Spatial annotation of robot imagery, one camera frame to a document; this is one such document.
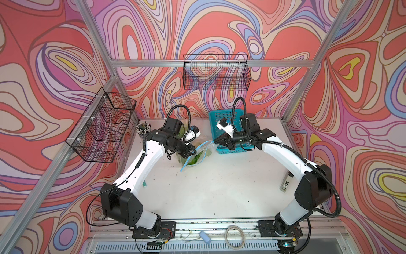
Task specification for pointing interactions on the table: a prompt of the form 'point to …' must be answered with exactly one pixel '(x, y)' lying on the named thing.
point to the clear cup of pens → (143, 128)
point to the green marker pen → (144, 183)
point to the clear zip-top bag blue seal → (209, 145)
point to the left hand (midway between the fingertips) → (196, 151)
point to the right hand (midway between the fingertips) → (217, 144)
